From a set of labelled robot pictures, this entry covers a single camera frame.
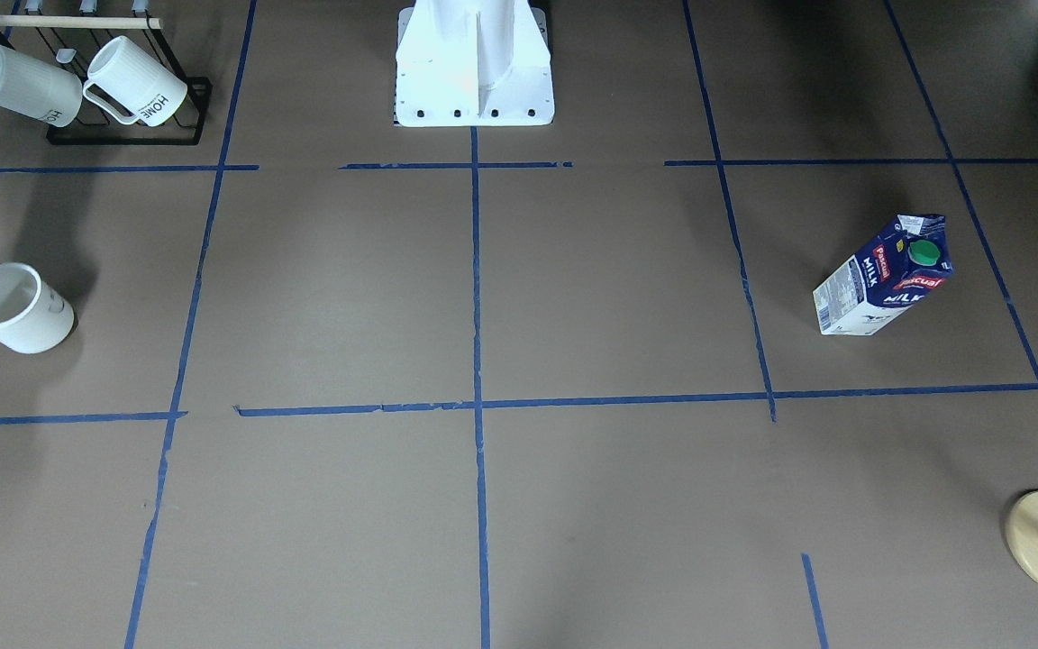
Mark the white mounting pillar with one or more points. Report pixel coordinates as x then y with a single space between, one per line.
474 63

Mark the white ribbed HOME mug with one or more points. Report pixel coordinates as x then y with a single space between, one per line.
131 86

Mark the black wire mug rack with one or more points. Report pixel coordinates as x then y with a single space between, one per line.
71 41

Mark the blue milk carton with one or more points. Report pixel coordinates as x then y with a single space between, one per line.
892 272

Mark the white smiley mug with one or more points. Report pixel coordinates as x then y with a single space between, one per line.
33 317

